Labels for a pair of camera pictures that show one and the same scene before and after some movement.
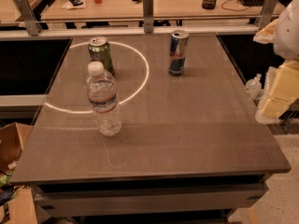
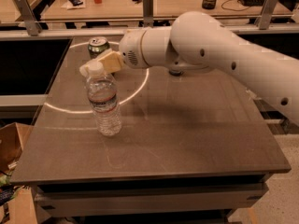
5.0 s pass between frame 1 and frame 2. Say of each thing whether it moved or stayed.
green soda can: stayed
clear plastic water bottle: stayed
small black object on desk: stayed
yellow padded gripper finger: moved
